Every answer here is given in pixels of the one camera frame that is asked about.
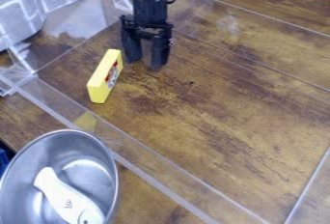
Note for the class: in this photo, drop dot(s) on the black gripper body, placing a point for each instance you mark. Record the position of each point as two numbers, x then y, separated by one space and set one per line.
149 15

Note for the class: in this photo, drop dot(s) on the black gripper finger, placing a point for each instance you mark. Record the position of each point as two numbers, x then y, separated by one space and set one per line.
160 52
132 45

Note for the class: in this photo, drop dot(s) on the yellow butter box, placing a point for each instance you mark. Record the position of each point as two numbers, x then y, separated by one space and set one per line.
105 76

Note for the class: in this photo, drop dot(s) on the clear acrylic barrier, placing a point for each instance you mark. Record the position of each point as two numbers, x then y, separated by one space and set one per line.
225 129

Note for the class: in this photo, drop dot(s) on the silver metal bowl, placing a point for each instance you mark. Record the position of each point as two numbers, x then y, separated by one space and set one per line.
84 164

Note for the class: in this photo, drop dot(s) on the blue object at edge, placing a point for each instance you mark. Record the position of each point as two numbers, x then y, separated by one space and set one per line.
5 161

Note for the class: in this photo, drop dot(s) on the white toy fish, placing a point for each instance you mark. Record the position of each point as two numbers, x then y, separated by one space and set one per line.
73 205

